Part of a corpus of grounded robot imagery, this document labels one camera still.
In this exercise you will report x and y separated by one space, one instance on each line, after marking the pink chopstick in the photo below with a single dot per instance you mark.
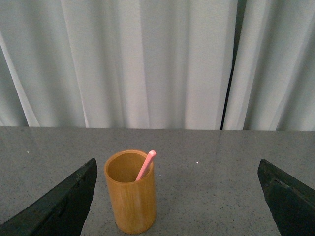
148 160

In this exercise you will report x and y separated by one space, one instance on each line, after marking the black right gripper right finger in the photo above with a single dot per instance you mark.
291 202

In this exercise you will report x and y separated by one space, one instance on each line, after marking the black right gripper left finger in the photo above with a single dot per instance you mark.
60 212

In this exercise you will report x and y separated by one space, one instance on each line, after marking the white curtain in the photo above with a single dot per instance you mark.
192 64

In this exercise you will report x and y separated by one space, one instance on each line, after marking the bamboo chopstick holder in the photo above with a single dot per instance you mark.
133 201

